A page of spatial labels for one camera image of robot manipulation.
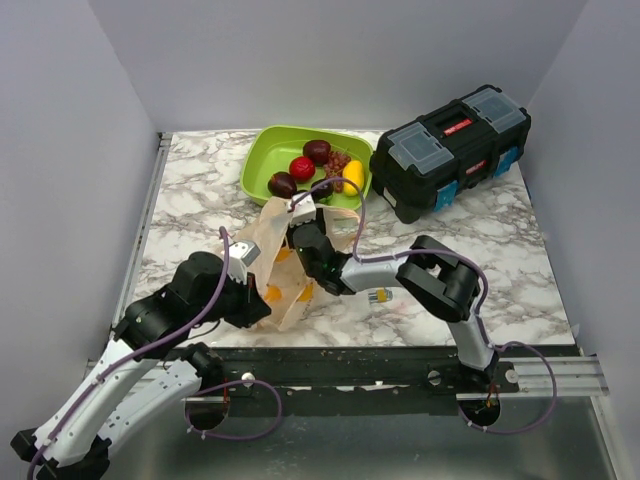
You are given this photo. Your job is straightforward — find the black toolbox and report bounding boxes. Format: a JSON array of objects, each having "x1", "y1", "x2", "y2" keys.
[{"x1": 369, "y1": 85, "x2": 531, "y2": 224}]

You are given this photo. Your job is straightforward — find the hex key set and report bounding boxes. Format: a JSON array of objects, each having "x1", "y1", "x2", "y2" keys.
[{"x1": 368, "y1": 288, "x2": 393, "y2": 304}]

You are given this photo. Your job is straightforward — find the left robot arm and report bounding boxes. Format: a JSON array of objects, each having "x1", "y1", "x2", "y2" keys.
[{"x1": 11, "y1": 241, "x2": 271, "y2": 479}]

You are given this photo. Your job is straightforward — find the green plastic tray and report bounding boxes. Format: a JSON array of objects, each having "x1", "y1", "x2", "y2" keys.
[{"x1": 240, "y1": 125, "x2": 374, "y2": 206}]

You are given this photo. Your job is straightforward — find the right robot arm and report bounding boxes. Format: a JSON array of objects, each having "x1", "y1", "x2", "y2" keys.
[{"x1": 287, "y1": 222, "x2": 498, "y2": 392}]

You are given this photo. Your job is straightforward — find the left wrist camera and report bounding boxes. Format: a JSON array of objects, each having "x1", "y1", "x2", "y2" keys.
[{"x1": 228, "y1": 240, "x2": 261, "y2": 285}]

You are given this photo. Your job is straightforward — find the black mounting rail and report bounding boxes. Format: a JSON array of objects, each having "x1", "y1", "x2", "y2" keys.
[{"x1": 185, "y1": 347, "x2": 519, "y2": 423}]

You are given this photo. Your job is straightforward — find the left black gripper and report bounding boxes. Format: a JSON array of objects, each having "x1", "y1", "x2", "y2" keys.
[{"x1": 191, "y1": 268, "x2": 273, "y2": 329}]

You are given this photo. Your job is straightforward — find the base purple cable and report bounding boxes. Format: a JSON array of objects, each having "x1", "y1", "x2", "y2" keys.
[
  {"x1": 457, "y1": 341, "x2": 559, "y2": 435},
  {"x1": 184, "y1": 378, "x2": 284, "y2": 442}
]

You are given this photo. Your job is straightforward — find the red fake pomegranate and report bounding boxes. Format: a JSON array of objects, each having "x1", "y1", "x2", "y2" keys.
[{"x1": 289, "y1": 156, "x2": 316, "y2": 183}]

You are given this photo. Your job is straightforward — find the red fake grapes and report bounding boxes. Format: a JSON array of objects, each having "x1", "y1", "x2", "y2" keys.
[{"x1": 324, "y1": 150, "x2": 351, "y2": 179}]

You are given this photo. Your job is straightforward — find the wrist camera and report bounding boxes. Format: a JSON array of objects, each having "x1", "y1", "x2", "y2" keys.
[
  {"x1": 228, "y1": 240, "x2": 261, "y2": 285},
  {"x1": 288, "y1": 192, "x2": 316, "y2": 227}
]

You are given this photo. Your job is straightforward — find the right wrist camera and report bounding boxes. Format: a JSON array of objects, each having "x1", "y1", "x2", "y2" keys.
[{"x1": 288, "y1": 192, "x2": 316, "y2": 227}]

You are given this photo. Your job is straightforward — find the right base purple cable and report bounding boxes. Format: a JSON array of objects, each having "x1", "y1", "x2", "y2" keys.
[{"x1": 457, "y1": 341, "x2": 559, "y2": 435}]

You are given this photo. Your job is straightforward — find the yellow fake mango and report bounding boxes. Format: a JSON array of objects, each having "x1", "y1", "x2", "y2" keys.
[{"x1": 342, "y1": 160, "x2": 364, "y2": 197}]

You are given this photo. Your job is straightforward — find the dark brown fake pepper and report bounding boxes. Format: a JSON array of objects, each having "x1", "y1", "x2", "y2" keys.
[{"x1": 267, "y1": 171, "x2": 298, "y2": 199}]

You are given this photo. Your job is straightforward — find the red fake apple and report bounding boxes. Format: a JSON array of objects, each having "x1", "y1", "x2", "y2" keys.
[{"x1": 303, "y1": 140, "x2": 331, "y2": 166}]

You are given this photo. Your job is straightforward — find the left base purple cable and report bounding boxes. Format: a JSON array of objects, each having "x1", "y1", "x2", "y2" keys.
[{"x1": 184, "y1": 378, "x2": 284, "y2": 442}]

